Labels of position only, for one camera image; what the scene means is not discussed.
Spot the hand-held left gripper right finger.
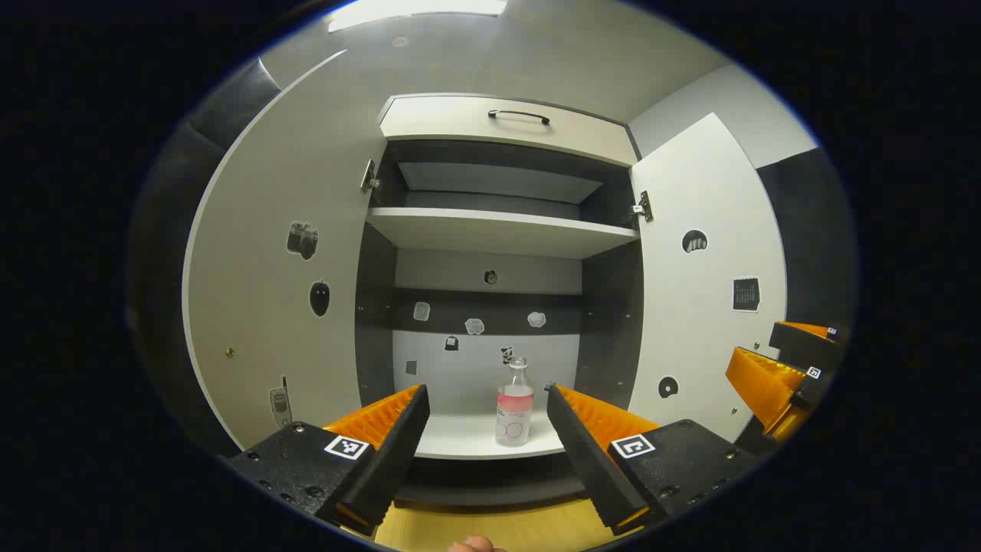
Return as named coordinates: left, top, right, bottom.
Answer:
left=546, top=382, right=756, bottom=536

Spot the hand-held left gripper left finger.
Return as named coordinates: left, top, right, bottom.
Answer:
left=222, top=383, right=431, bottom=537

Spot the clear bottle with pink label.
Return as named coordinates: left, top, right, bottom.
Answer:
left=494, top=356, right=535, bottom=448

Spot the white cabinet door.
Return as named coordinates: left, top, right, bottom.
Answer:
left=182, top=50, right=395, bottom=452
left=627, top=113, right=789, bottom=444

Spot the white cabinet drawer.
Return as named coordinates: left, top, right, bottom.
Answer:
left=379, top=94, right=641, bottom=167

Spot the black backdrop cloth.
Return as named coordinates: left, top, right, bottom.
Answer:
left=126, top=57, right=858, bottom=453

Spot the ceiling light panel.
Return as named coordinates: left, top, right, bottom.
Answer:
left=328, top=0, right=508, bottom=33

